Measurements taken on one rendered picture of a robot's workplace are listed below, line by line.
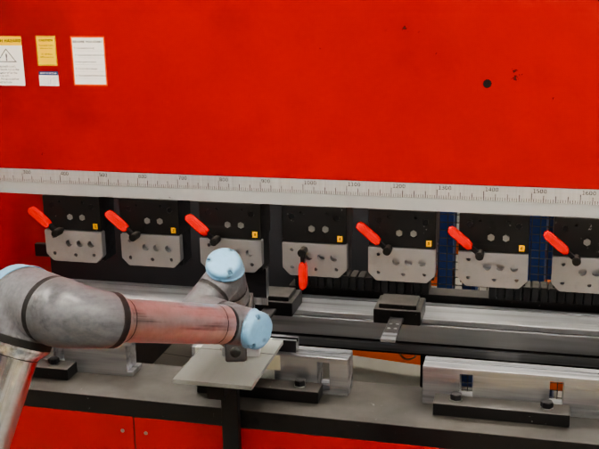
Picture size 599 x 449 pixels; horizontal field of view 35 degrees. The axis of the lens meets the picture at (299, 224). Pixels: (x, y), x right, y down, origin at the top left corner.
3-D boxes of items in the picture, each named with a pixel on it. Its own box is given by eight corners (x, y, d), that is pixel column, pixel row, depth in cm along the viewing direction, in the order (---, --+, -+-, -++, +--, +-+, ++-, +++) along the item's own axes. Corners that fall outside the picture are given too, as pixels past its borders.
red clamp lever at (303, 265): (298, 290, 216) (297, 249, 213) (302, 284, 219) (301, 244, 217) (305, 290, 215) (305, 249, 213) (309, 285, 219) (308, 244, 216)
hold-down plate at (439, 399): (432, 414, 216) (432, 403, 215) (434, 404, 221) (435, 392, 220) (570, 428, 208) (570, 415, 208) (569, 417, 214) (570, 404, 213)
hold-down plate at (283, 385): (196, 393, 229) (196, 381, 228) (204, 383, 234) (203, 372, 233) (318, 404, 222) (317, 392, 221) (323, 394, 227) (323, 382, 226)
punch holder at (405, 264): (367, 280, 215) (368, 208, 211) (373, 268, 223) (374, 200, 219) (434, 283, 212) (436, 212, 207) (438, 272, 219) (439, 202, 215)
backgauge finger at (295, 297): (230, 334, 235) (229, 315, 234) (259, 299, 260) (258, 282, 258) (276, 338, 232) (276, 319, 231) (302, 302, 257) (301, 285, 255)
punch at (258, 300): (226, 304, 229) (225, 266, 227) (229, 301, 231) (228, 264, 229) (266, 306, 227) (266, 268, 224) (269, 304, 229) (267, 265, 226)
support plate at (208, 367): (172, 383, 207) (172, 379, 207) (211, 338, 232) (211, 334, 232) (251, 390, 203) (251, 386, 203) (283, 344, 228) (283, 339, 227)
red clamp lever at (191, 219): (186, 214, 217) (218, 242, 217) (192, 209, 221) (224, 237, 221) (182, 219, 218) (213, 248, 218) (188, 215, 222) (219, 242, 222)
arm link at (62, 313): (72, 289, 146) (282, 303, 183) (32, 274, 154) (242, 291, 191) (58, 362, 147) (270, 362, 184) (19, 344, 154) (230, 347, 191)
